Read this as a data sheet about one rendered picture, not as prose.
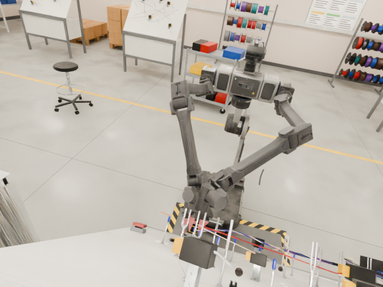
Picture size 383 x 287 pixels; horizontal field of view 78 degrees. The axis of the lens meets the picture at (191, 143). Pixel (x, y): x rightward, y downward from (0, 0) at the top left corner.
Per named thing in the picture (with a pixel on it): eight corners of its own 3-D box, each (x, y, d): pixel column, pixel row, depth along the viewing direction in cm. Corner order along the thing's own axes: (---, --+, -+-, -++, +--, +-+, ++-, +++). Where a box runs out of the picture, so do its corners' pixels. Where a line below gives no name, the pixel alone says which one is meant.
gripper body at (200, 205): (212, 220, 94) (218, 204, 93) (187, 214, 92) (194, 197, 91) (209, 213, 100) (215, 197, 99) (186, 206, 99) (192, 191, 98)
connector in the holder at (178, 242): (179, 254, 43) (183, 240, 43) (171, 251, 43) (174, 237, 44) (187, 253, 46) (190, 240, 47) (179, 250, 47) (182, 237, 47)
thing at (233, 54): (180, 102, 446) (187, 42, 383) (191, 93, 485) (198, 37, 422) (231, 117, 422) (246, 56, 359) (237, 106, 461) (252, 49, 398)
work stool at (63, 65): (53, 115, 359) (41, 71, 319) (59, 98, 403) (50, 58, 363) (92, 114, 374) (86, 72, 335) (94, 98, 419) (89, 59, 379)
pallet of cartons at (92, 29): (86, 33, 770) (84, 18, 744) (109, 37, 761) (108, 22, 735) (61, 40, 674) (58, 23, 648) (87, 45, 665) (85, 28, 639)
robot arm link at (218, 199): (225, 186, 101) (220, 170, 97) (243, 199, 91) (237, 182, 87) (202, 201, 97) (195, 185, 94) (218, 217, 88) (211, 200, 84)
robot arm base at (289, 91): (288, 105, 150) (295, 87, 143) (289, 111, 144) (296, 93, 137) (274, 102, 152) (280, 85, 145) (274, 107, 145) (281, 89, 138)
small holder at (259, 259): (280, 290, 63) (284, 261, 65) (246, 277, 67) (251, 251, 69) (280, 286, 67) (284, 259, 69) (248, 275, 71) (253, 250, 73)
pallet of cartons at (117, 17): (109, 48, 669) (106, 6, 609) (122, 42, 734) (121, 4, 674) (149, 56, 655) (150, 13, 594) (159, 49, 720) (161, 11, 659)
